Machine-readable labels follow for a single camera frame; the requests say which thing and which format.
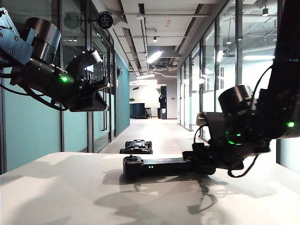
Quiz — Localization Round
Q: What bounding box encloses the black quadruped robot dog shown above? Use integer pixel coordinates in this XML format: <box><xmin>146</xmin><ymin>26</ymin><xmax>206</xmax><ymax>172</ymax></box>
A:
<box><xmin>120</xmin><ymin>139</ymin><xmax>153</xmax><ymax>155</ymax></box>

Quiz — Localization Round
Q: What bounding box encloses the round grey glass sign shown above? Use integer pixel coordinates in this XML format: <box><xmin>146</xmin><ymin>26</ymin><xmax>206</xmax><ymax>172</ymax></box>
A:
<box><xmin>63</xmin><ymin>12</ymin><xmax>82</xmax><ymax>30</ymax></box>

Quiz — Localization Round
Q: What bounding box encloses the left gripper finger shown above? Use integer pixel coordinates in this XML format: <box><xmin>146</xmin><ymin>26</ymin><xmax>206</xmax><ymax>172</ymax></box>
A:
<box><xmin>93</xmin><ymin>90</ymin><xmax>110</xmax><ymax>112</ymax></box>
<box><xmin>88</xmin><ymin>77</ymin><xmax>111</xmax><ymax>90</ymax></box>

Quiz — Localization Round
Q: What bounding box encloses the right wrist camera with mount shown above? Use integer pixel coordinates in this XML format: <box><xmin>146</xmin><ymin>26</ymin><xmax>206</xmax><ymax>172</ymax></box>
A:
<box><xmin>196</xmin><ymin>112</ymin><xmax>228</xmax><ymax>141</ymax></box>

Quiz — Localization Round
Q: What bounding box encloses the dark bar counter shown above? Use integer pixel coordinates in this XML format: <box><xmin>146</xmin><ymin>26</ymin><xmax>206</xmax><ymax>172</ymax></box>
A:
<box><xmin>129</xmin><ymin>103</ymin><xmax>146</xmax><ymax>120</ymax></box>

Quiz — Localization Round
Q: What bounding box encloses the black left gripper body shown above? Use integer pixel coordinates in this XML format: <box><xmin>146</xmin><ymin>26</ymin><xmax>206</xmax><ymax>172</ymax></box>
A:
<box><xmin>67</xmin><ymin>76</ymin><xmax>97</xmax><ymax>112</ymax></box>

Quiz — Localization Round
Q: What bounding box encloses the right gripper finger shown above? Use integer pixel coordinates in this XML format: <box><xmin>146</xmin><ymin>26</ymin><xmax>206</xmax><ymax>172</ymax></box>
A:
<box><xmin>192</xmin><ymin>142</ymin><xmax>211</xmax><ymax>153</ymax></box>
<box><xmin>182</xmin><ymin>151</ymin><xmax>217</xmax><ymax>175</ymax></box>

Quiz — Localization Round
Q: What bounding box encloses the black camera cable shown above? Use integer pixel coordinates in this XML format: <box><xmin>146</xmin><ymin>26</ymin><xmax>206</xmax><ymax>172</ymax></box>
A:
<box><xmin>193</xmin><ymin>123</ymin><xmax>209</xmax><ymax>144</ymax></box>

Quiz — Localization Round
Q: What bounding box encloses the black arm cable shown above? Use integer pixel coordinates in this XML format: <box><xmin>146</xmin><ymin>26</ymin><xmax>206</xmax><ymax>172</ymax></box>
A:
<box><xmin>252</xmin><ymin>64</ymin><xmax>274</xmax><ymax>99</ymax></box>
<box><xmin>0</xmin><ymin>83</ymin><xmax>70</xmax><ymax>111</ymax></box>

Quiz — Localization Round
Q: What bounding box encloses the black looped wrist cable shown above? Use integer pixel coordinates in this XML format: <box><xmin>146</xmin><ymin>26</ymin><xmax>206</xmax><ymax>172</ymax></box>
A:
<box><xmin>227</xmin><ymin>153</ymin><xmax>260</xmax><ymax>178</ymax></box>

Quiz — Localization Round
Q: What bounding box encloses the round black hanging sign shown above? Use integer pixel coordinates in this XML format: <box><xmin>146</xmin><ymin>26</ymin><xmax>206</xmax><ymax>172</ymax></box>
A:
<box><xmin>96</xmin><ymin>11</ymin><xmax>114</xmax><ymax>30</ymax></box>

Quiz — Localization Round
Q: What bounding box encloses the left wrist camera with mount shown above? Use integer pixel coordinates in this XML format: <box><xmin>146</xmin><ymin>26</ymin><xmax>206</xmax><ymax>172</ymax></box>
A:
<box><xmin>65</xmin><ymin>49</ymin><xmax>104</xmax><ymax>82</ymax></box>

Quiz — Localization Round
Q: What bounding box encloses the black handheld remote control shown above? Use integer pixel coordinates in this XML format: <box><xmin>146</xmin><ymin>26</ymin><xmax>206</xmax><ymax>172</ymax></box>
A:
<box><xmin>122</xmin><ymin>153</ymin><xmax>218</xmax><ymax>180</ymax></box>

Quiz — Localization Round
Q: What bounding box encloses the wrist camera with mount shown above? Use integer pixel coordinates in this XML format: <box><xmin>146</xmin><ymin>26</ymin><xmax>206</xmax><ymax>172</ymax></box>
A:
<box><xmin>196</xmin><ymin>112</ymin><xmax>228</xmax><ymax>141</ymax></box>
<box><xmin>65</xmin><ymin>49</ymin><xmax>104</xmax><ymax>82</ymax></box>

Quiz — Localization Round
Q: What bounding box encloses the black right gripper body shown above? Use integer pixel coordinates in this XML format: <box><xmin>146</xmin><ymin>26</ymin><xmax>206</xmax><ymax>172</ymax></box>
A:
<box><xmin>207</xmin><ymin>138</ymin><xmax>270</xmax><ymax>170</ymax></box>

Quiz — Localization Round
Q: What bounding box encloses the long vertical door handle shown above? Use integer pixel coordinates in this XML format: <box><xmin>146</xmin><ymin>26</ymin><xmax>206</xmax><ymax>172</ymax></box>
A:
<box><xmin>101</xmin><ymin>55</ymin><xmax>108</xmax><ymax>131</ymax></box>

